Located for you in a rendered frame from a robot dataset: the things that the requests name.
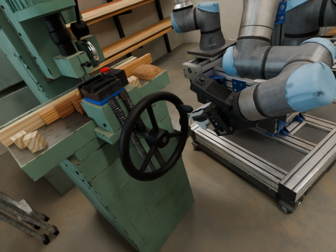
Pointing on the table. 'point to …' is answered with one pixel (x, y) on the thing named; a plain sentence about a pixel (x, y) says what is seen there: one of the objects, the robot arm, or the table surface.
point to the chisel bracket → (73, 64)
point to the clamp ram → (87, 83)
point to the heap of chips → (146, 71)
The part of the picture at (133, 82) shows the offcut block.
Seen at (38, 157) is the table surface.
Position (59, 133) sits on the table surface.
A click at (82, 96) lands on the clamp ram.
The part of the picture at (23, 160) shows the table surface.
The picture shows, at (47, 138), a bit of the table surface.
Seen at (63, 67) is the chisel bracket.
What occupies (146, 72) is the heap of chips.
